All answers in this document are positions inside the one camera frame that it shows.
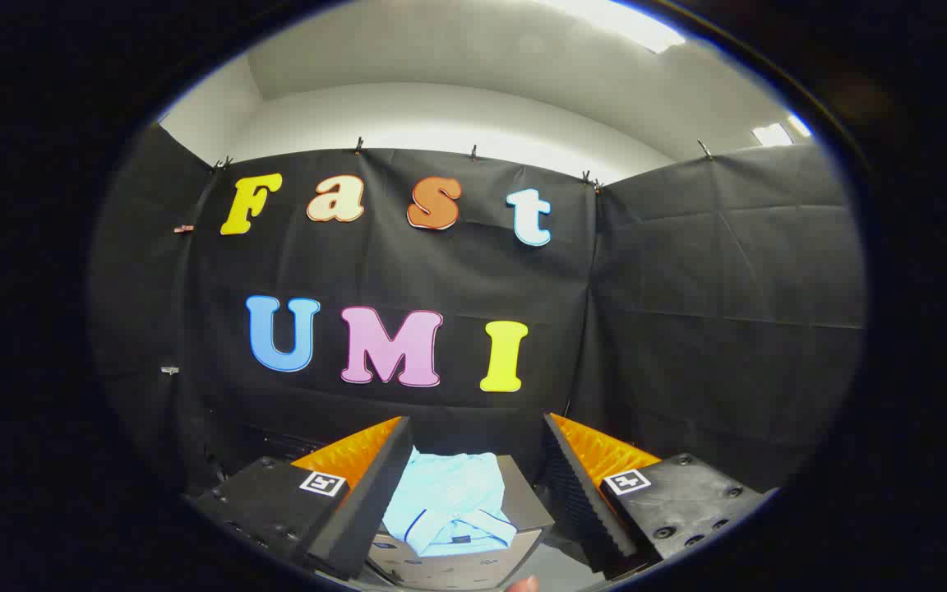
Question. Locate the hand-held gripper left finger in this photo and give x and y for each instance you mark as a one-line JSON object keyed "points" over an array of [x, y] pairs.
{"points": [[375, 501]]}

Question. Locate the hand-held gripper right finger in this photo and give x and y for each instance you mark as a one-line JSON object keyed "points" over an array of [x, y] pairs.
{"points": [[576, 501]]}

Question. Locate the light blue shirt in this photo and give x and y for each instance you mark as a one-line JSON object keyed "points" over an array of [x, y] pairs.
{"points": [[449, 493]]}

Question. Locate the cardboard box with grey top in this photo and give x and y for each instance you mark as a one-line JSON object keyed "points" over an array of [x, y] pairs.
{"points": [[527, 493]]}

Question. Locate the small ceiling light panel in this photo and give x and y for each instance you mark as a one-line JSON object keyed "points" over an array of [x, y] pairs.
{"points": [[773, 133]]}

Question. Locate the long ceiling light panel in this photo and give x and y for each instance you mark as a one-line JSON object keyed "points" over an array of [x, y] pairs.
{"points": [[621, 20]]}

